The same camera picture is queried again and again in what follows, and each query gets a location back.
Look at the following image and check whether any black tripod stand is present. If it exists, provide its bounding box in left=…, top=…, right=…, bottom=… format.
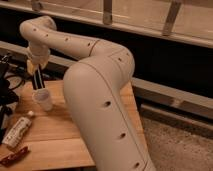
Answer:
left=0, top=55, right=19, bottom=145

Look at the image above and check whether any white tube with label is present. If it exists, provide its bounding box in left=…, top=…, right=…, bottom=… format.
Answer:
left=2, top=111, right=35, bottom=148

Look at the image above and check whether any black cable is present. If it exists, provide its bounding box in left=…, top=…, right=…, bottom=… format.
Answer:
left=4, top=73, right=26, bottom=92

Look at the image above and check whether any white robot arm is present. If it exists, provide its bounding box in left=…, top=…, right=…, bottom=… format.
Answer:
left=19, top=16, right=156, bottom=171

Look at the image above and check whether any metal rail frame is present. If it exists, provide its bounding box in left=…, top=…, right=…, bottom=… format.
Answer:
left=0, top=0, right=213, bottom=49

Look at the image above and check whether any red brown wrapped bar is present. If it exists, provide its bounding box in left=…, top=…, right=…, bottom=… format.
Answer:
left=0, top=146, right=29, bottom=166

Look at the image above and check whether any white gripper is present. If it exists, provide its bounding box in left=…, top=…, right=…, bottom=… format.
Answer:
left=27, top=50, right=50, bottom=90

